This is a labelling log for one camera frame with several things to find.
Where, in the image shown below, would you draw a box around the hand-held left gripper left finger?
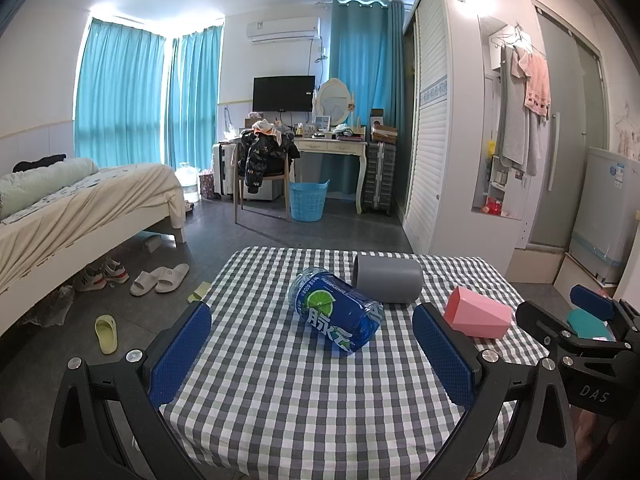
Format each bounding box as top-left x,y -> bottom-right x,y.
47,301 -> 213,480

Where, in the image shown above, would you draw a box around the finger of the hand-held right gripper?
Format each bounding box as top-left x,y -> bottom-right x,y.
515,300 -> 574,357
570,284 -> 640,344

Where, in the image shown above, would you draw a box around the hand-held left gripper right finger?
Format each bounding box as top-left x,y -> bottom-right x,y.
411,302 -> 576,480

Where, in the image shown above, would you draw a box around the teal cup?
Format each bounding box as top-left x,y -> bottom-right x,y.
566,308 -> 614,342

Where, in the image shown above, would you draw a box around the pink cup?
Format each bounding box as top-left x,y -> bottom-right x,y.
444,286 -> 514,341

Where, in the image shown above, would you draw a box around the grey cup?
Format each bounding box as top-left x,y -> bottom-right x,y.
351,254 -> 425,306

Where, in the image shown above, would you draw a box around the white slipper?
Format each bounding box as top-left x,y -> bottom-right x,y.
129,266 -> 167,296
155,263 -> 191,294

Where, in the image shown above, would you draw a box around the small white fridge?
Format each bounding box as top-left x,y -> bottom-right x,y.
570,146 -> 640,287

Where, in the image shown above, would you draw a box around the grey sneaker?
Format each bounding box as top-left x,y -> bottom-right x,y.
74,267 -> 106,293
102,258 -> 130,285

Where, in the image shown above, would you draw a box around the blue drink bottle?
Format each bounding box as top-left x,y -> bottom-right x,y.
288,266 -> 386,358

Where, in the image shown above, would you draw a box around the clear plastic bag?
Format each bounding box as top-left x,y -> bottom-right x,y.
19,285 -> 77,329

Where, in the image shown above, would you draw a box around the grey checkered tablecloth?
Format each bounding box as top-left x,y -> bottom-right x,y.
132,246 -> 566,480

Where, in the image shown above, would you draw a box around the frosted glass door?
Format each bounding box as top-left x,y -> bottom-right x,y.
529,0 -> 609,252

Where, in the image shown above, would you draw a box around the clear water jug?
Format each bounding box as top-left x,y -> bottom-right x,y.
175,161 -> 202,202

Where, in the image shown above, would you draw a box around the bed with beige sheet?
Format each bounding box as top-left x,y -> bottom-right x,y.
0,157 -> 189,333

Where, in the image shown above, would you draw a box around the wooden chair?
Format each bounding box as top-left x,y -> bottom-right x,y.
233,152 -> 296,224

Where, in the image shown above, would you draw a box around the white suitcase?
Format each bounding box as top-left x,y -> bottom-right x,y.
212,142 -> 241,199

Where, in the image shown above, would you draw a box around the grey suitcase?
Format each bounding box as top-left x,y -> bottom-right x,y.
360,141 -> 398,217

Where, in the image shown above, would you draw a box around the blue plastic basket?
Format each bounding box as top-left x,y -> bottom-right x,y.
289,179 -> 331,223

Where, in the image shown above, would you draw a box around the grey hanging towel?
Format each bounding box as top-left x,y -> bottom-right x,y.
499,44 -> 547,177

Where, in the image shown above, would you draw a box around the black printed jacket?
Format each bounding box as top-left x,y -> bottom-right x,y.
238,130 -> 296,195

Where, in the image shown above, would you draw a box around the white louvred wardrobe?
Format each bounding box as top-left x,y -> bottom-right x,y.
401,0 -> 532,272

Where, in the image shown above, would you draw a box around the pale green quilt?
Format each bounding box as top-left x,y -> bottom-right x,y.
0,157 -> 100,221

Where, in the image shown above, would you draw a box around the pink hanging towel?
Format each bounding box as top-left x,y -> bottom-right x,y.
517,52 -> 552,117

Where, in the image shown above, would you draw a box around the cardboard boxes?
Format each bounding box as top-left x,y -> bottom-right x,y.
369,109 -> 400,144

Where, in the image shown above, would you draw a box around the dark cloth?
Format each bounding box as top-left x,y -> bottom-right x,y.
14,154 -> 67,173

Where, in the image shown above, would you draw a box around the white dressing desk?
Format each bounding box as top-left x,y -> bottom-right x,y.
292,136 -> 369,215

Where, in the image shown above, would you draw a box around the teal window curtain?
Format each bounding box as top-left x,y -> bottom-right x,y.
319,0 -> 406,202
166,25 -> 224,172
74,17 -> 167,168

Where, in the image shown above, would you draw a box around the black television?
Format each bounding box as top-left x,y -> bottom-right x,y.
252,75 -> 316,112

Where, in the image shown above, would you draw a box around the oval white mirror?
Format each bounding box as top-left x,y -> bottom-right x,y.
312,78 -> 353,129

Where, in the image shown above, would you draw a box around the white air conditioner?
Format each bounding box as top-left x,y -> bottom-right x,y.
245,16 -> 322,44

